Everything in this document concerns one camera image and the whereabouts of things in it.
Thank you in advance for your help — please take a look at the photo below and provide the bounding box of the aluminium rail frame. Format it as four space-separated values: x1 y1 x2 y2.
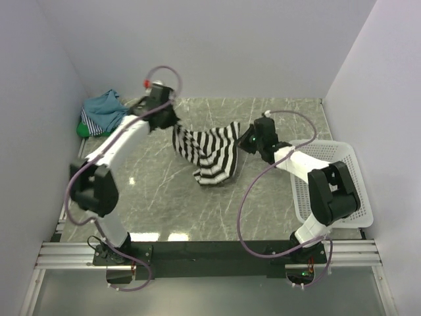
19 138 399 316

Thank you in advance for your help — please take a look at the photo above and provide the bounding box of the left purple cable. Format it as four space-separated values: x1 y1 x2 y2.
63 65 185 293

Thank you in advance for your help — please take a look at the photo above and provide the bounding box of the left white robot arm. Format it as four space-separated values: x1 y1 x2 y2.
66 82 179 265

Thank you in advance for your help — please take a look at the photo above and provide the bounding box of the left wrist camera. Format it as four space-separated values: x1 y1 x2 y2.
143 79 164 95

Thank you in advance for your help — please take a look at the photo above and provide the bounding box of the green folded tank top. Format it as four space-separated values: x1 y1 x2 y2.
76 120 114 138

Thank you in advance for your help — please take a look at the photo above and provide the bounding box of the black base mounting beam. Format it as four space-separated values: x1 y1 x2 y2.
92 240 327 280

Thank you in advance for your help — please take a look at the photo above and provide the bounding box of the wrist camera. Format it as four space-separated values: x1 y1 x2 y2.
262 110 271 118
143 79 164 95

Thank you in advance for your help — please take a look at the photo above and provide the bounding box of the blue striped folded tank top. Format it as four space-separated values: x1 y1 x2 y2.
80 109 119 138

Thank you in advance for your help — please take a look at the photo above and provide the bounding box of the white plastic mesh basket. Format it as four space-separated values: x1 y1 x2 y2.
287 140 374 229

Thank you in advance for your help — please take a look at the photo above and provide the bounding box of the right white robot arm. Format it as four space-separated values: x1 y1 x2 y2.
236 111 360 263

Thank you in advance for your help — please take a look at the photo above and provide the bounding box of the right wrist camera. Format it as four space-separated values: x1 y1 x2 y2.
262 110 271 118

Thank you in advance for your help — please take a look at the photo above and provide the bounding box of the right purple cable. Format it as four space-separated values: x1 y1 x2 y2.
235 109 333 291

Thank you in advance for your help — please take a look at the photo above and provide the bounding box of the purple cable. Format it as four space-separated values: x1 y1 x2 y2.
63 65 185 293
235 109 333 291

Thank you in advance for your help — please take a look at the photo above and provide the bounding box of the teal folded tank top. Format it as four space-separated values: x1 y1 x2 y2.
83 89 128 132

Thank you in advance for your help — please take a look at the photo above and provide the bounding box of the black white striped tank top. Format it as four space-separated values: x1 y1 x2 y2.
172 121 240 186

